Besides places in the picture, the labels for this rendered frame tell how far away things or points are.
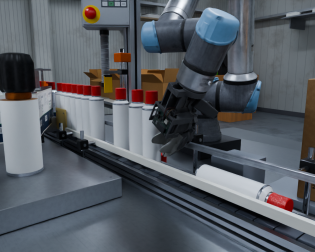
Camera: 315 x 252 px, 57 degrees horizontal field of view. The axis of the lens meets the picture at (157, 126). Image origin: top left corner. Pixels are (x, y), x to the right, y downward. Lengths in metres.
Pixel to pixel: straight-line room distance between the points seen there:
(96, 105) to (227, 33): 0.58
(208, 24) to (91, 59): 6.26
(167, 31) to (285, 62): 7.54
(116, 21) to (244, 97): 0.51
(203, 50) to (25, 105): 0.44
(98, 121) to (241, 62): 0.52
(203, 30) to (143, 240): 0.40
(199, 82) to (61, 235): 0.40
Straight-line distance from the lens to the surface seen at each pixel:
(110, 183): 0.72
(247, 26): 1.02
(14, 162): 0.80
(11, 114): 0.77
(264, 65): 8.56
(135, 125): 0.81
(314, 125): 0.71
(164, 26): 0.70
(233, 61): 1.03
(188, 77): 0.59
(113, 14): 1.08
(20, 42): 6.49
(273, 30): 8.50
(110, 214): 0.67
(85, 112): 1.06
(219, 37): 0.56
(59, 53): 6.60
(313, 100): 0.70
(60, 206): 0.68
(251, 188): 0.57
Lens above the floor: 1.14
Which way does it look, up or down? 11 degrees down
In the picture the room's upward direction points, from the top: straight up
